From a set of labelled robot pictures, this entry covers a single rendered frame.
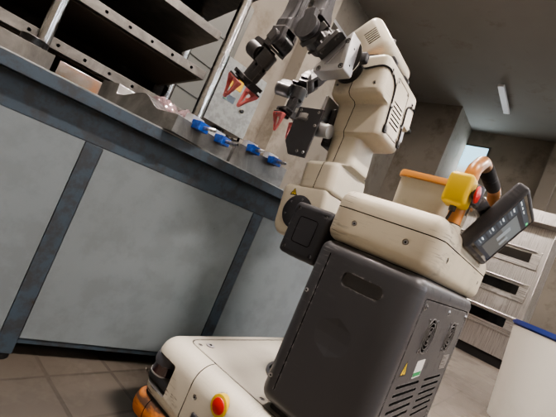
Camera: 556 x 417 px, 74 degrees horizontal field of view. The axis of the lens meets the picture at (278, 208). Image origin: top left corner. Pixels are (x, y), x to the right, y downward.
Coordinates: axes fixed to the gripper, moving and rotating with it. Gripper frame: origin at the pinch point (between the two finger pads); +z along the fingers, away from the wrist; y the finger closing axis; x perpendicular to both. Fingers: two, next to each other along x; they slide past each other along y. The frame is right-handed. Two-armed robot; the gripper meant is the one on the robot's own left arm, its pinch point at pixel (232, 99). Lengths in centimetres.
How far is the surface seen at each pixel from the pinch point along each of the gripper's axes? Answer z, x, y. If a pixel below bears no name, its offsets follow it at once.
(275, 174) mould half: 12.1, 8.7, -32.9
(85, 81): 47, -78, 11
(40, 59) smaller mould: 28, -19, 46
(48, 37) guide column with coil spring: 39, -83, 31
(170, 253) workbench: 52, 23, -4
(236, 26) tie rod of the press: -20, -91, -39
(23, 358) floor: 94, 35, 24
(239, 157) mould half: 14.8, 5.4, -15.4
